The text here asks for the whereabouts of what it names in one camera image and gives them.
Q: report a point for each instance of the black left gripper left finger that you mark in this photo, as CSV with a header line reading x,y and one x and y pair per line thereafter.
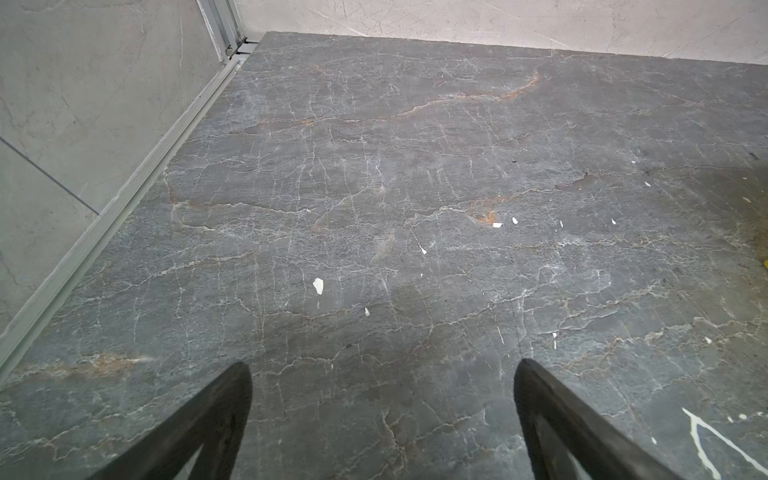
x,y
208,428

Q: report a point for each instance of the aluminium frame rail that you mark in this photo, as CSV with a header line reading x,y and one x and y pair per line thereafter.
x,y
96,96

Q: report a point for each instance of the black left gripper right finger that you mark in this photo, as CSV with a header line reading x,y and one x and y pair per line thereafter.
x,y
561,430

